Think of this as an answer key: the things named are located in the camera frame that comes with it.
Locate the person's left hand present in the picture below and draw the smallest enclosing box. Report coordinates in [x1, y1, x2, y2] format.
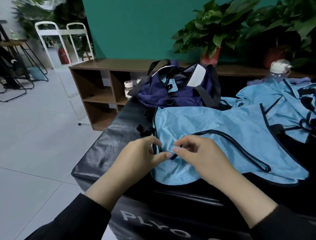
[106, 136, 172, 195]

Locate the person's right hand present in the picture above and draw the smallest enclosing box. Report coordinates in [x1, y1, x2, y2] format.
[171, 135, 243, 189]

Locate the navy blue bag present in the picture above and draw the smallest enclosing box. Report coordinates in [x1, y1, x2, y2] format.
[129, 59, 222, 109]

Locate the clear bottle silver cap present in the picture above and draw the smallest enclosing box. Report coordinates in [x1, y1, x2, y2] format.
[269, 59, 292, 82]

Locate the person's right forearm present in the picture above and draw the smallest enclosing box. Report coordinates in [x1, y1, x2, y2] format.
[222, 173, 316, 240]

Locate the person's left forearm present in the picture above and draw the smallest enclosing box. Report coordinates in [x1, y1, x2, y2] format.
[25, 180, 124, 240]

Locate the black leather bench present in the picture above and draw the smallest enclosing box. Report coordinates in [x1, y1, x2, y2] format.
[71, 81, 316, 240]

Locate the small white-lidded jar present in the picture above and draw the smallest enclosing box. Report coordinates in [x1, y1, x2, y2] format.
[124, 80, 134, 99]

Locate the wooden shelf cabinet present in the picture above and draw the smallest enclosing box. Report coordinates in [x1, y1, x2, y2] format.
[69, 59, 312, 132]

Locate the red bottle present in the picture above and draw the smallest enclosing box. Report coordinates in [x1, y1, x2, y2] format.
[58, 47, 71, 65]

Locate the green plant in red pot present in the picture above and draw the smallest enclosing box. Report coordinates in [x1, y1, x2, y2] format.
[171, 0, 260, 66]
[244, 0, 316, 69]

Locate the teal bucket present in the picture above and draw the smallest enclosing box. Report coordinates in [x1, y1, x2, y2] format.
[27, 67, 47, 81]

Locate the white wheeled cart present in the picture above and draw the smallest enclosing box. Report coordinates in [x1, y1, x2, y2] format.
[35, 21, 95, 125]

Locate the wooden top black stool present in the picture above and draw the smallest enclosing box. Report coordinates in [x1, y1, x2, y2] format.
[0, 40, 49, 103]

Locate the white metal rack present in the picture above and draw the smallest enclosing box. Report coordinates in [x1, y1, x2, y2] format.
[12, 0, 94, 57]

